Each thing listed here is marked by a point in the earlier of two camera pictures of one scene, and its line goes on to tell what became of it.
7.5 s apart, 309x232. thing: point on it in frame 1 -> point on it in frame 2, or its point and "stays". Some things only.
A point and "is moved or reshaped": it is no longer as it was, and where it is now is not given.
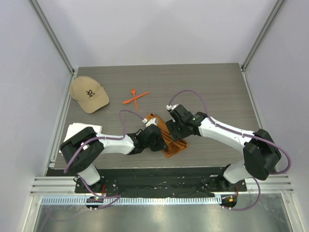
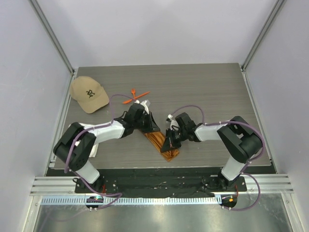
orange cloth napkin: [173, 147] is moved or reshaped
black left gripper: [161, 145] -> [152, 126]
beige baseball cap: [88, 94] stays
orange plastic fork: [133, 90] stays
